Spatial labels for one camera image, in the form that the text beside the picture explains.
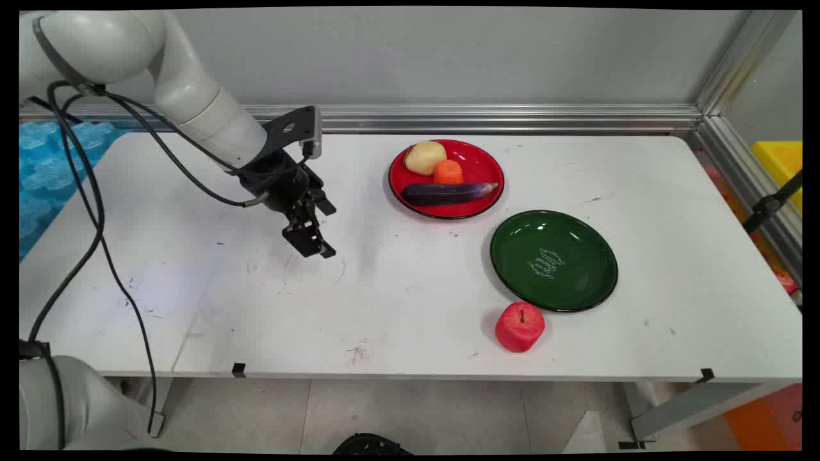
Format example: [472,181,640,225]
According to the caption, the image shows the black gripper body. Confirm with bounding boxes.
[238,151,329,223]

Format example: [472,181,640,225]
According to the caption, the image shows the purple toy eggplant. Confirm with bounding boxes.
[401,182,500,207]

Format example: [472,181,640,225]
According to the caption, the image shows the yellow toy potato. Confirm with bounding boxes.
[403,141,448,176]

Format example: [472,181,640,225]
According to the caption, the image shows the orange toy carrot piece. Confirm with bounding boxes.
[434,159,464,186]

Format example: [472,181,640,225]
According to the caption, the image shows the red round plate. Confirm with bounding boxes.
[388,139,505,220]

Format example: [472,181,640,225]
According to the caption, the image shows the black round floor object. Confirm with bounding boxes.
[332,433,415,456]

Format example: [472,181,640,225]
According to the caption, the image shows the white thin table leg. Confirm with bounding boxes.
[146,377,175,440]

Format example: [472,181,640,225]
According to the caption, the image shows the red toy apple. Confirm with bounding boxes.
[495,302,546,353]

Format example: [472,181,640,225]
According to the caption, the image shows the green round plate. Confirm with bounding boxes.
[489,209,619,314]

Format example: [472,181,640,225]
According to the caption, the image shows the white slanted table leg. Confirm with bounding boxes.
[617,380,783,450]

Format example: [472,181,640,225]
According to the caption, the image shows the black clamp stand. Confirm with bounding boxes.
[742,169,803,235]

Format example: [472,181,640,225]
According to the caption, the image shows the yellow plastic bin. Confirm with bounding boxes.
[751,140,803,213]

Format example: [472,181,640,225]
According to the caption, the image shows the red foam mat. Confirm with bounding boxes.
[703,165,800,296]

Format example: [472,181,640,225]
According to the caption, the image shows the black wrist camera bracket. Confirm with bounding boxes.
[261,106,323,161]

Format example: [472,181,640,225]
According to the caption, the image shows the black gripper connector cable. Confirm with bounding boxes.
[96,88,270,209]

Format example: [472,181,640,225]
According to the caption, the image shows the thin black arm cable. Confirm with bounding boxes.
[56,90,160,437]

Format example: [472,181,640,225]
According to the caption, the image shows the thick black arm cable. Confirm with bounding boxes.
[19,81,106,359]

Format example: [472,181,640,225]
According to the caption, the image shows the long aluminium frame rail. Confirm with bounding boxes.
[19,104,703,136]

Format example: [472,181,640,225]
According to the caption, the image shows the black cable behind arm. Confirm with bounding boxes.
[24,95,84,125]

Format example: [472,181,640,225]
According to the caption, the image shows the short aluminium frame rail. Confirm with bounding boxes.
[687,115,803,286]

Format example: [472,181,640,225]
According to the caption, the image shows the upright aluminium frame post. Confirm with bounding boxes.
[695,10,801,117]

